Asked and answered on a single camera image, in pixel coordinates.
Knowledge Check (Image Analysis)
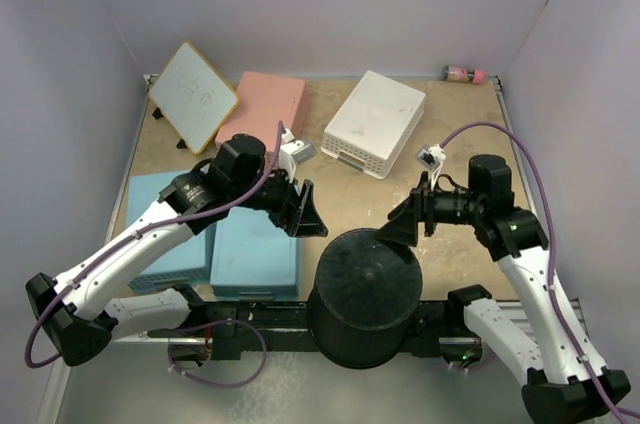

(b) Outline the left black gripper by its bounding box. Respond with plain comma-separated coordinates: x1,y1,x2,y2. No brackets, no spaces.
230,165,326,237

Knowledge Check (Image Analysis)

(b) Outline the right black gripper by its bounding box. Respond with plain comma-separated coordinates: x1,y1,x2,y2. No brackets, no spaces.
376,171,482,244

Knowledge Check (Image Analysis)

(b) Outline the blue plastic basket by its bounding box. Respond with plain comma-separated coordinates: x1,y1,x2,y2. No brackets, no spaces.
210,207,302,301
124,169,219,293

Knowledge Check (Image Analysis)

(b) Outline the large black plastic bin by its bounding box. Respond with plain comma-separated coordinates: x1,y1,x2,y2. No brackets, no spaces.
307,228,423,369

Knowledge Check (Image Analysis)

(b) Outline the white plastic basket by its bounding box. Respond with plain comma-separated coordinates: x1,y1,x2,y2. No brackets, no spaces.
321,70,426,179

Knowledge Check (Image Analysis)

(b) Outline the pink plastic basket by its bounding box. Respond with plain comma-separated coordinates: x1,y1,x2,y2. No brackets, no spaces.
214,71,309,164

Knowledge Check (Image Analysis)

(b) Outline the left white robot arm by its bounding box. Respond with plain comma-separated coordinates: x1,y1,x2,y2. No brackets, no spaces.
24,131,328,369

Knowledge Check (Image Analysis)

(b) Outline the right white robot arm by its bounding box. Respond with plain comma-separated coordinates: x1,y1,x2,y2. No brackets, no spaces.
377,147,631,423

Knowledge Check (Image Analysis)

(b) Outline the small pink capped bottle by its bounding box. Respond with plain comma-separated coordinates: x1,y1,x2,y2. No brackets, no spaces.
442,65,486,85

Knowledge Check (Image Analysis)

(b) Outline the yellow framed whiteboard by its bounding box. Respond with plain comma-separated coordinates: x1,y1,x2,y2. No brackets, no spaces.
149,41,239,155

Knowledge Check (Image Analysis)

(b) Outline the aluminium table frame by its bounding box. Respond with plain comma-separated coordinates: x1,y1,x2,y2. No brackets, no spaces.
34,73,614,424

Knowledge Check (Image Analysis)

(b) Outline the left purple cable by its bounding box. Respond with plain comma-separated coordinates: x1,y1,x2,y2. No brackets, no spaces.
23,121,297,389

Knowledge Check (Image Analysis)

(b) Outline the purple cable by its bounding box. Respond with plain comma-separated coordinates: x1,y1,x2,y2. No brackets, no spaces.
434,122,640,424
23,121,297,389

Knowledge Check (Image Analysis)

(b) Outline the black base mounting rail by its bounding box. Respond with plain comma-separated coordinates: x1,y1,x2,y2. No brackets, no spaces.
159,293,504,361

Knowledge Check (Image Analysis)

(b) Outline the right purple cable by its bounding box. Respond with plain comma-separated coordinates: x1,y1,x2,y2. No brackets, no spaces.
434,122,640,424

